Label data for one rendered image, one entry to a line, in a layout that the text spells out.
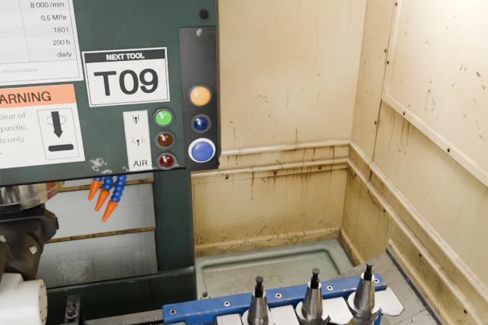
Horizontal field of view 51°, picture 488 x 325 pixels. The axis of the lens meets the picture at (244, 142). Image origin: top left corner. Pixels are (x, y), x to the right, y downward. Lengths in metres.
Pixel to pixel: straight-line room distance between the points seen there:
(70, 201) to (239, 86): 0.70
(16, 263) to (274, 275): 1.43
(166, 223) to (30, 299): 0.87
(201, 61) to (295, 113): 1.27
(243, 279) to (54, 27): 1.60
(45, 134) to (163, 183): 0.86
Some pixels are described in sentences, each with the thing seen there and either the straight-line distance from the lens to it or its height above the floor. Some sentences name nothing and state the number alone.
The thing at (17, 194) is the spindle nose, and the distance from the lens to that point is 0.88.
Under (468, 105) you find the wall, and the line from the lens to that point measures 1.37.
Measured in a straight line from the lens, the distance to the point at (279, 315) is 1.07.
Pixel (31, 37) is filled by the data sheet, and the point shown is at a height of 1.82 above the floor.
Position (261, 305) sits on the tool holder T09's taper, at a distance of 1.01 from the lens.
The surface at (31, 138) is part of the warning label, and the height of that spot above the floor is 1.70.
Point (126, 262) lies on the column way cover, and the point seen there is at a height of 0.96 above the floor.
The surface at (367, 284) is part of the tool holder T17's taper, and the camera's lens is 1.06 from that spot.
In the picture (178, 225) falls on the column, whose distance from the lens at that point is 1.59.
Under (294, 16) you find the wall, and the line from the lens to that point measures 1.77.
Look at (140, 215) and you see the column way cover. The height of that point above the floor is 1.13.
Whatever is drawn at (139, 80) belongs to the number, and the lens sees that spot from 0.65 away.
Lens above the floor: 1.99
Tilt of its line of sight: 27 degrees down
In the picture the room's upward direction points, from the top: straight up
